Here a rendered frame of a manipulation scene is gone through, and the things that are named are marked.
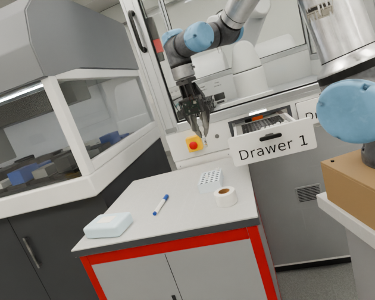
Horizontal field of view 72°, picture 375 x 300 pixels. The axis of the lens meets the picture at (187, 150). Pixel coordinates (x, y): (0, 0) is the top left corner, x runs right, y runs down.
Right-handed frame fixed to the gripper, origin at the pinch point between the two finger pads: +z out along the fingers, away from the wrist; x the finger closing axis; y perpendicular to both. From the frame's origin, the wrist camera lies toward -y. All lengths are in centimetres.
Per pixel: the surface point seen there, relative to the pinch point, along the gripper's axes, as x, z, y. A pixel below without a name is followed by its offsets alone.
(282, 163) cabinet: 27, 32, -35
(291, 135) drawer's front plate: 29.3, 8.9, -1.4
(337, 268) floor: 42, 97, -36
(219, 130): 1.4, 7.6, -34.2
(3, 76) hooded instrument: -77, -44, -6
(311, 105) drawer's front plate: 44, 7, -34
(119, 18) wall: -156, -159, -371
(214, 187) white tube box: -0.8, 19.7, 4.1
